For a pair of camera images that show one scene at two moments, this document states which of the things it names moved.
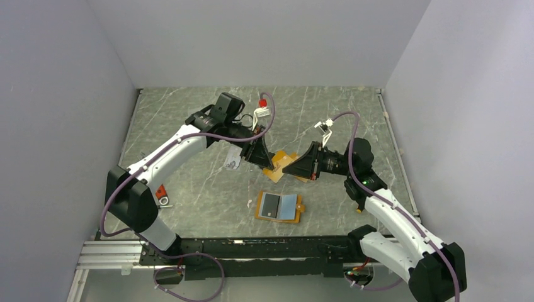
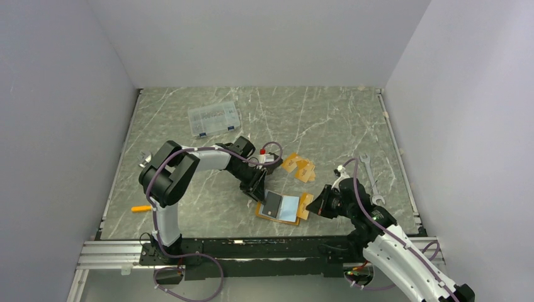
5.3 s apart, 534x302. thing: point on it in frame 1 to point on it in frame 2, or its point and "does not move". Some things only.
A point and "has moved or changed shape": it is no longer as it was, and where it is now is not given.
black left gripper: x=257 y=152 to x=255 y=186
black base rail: x=252 y=257 does not move
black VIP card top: x=271 y=206 does not move
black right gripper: x=305 y=165 to x=320 y=206
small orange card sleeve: x=287 y=158 has moved or changed shape
